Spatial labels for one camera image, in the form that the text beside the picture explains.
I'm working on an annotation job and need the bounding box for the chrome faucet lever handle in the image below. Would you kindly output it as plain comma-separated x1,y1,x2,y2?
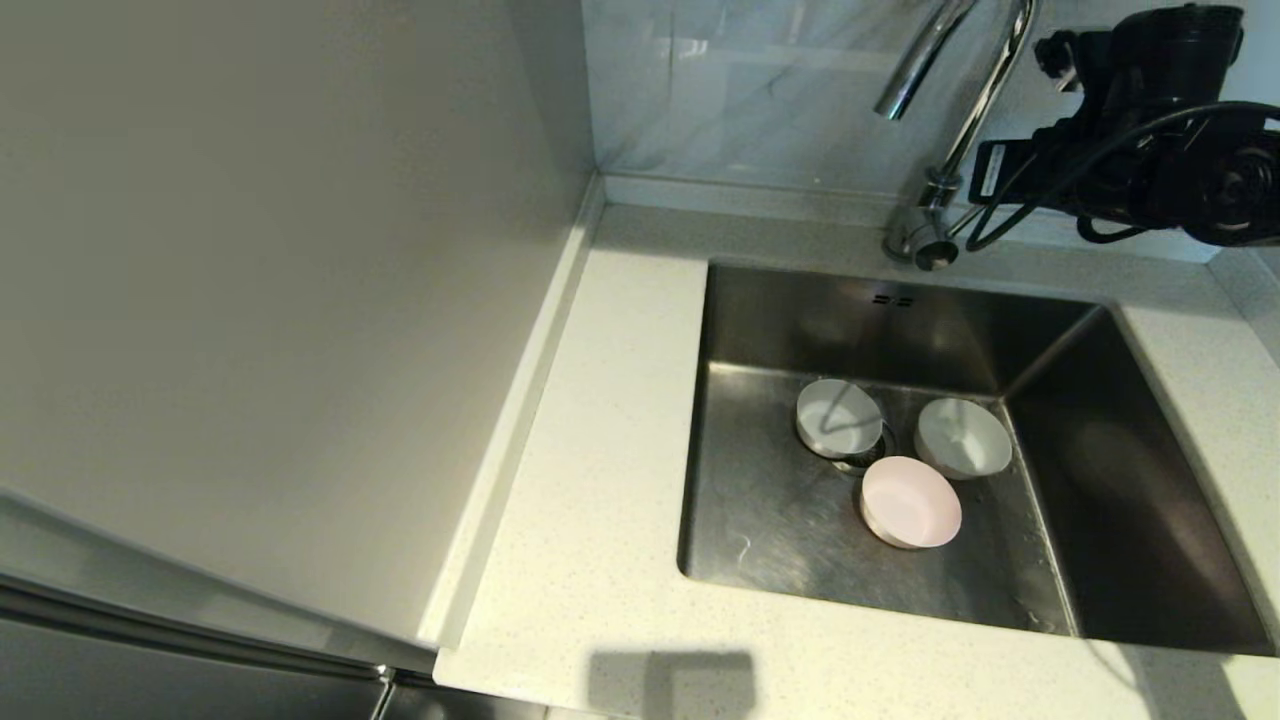
945,198,991,241

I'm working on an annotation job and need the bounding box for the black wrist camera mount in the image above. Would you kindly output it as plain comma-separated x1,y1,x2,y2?
1033,28,1113,96

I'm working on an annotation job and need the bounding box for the pink plastic bowl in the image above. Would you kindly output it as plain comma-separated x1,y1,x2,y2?
860,455,964,550

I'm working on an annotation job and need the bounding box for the white plastic bowl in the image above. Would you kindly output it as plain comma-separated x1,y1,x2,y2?
914,397,1013,481

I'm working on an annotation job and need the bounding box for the tall grey cabinet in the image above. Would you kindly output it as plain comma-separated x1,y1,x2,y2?
0,0,606,691

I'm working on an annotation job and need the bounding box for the grey-blue plastic bowl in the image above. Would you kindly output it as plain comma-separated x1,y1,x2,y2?
795,377,885,461

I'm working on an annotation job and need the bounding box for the stainless steel sink basin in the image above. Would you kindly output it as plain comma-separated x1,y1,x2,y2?
676,260,1276,658

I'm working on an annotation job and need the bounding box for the chrome gooseneck faucet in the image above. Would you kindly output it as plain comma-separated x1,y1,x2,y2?
872,0,1041,271

